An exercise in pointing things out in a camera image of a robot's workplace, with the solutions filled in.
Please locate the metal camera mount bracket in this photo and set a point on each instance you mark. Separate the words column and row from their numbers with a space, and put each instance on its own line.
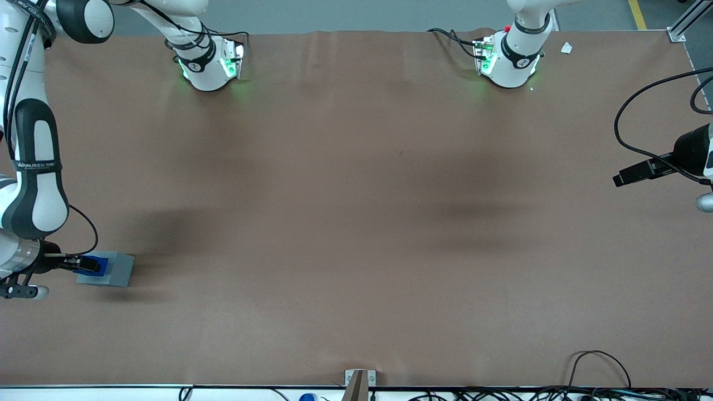
column 359, row 384

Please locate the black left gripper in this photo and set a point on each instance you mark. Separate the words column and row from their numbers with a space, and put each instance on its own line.
column 688, row 152

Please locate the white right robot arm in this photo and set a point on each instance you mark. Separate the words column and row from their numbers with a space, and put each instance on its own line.
column 36, row 195

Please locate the small white paper scrap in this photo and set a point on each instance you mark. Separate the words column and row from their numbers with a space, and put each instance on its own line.
column 566, row 48

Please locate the aluminium frame post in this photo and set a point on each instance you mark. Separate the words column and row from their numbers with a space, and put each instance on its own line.
column 688, row 22

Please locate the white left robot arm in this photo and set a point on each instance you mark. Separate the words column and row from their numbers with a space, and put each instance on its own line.
column 515, row 67

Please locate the brown table mat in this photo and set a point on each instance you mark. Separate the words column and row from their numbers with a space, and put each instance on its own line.
column 356, row 234

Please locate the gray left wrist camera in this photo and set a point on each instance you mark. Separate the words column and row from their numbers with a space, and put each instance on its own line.
column 706, row 202

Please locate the gray square base block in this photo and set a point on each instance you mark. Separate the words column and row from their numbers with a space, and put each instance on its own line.
column 121, row 270

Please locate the small blue plastic part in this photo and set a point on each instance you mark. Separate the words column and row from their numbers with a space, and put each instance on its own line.
column 105, row 266

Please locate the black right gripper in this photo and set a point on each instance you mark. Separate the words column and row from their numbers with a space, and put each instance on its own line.
column 49, row 260

